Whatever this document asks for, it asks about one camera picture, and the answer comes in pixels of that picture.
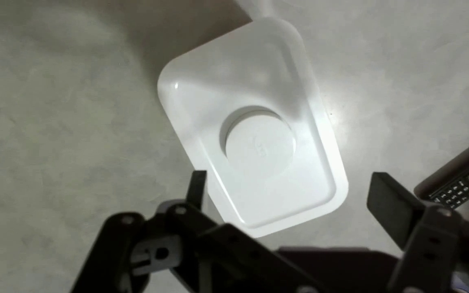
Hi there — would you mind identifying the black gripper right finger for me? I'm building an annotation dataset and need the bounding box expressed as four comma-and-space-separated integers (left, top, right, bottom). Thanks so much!
364, 171, 469, 293

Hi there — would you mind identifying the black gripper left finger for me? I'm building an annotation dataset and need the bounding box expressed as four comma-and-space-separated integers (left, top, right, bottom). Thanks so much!
70, 169, 322, 293

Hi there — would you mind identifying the white container lid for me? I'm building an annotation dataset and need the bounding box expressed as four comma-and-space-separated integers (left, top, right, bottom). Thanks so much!
156, 15, 350, 239

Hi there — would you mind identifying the black remote control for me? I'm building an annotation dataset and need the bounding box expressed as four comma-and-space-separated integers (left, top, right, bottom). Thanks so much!
415, 132, 469, 211

